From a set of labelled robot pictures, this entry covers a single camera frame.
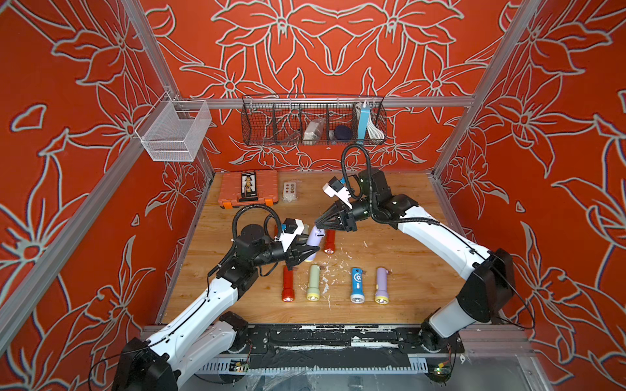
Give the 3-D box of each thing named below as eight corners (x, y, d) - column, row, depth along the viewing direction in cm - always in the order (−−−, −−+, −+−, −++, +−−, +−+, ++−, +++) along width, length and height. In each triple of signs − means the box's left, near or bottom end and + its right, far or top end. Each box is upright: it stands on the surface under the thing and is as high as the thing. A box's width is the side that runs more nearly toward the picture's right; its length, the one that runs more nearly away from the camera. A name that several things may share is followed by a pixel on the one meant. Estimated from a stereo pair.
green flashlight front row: (306, 301, 82) (306, 298, 80) (307, 267, 90) (307, 264, 88) (320, 300, 82) (320, 298, 80) (319, 267, 90) (319, 264, 88)
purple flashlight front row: (375, 303, 82) (377, 300, 79) (375, 269, 89) (377, 266, 87) (387, 305, 81) (389, 302, 79) (386, 271, 89) (388, 268, 87)
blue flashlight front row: (350, 303, 82) (352, 300, 79) (350, 270, 89) (351, 266, 87) (363, 304, 81) (364, 301, 79) (362, 271, 89) (363, 268, 87)
